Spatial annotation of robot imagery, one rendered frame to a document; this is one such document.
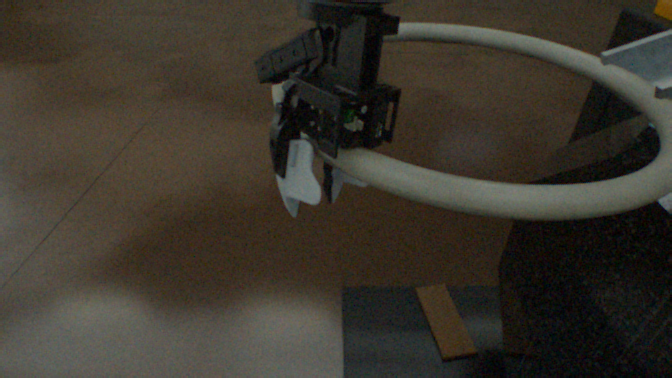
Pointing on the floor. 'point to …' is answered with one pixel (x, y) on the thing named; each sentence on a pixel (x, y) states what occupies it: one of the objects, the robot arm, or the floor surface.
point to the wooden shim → (445, 322)
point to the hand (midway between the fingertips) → (310, 195)
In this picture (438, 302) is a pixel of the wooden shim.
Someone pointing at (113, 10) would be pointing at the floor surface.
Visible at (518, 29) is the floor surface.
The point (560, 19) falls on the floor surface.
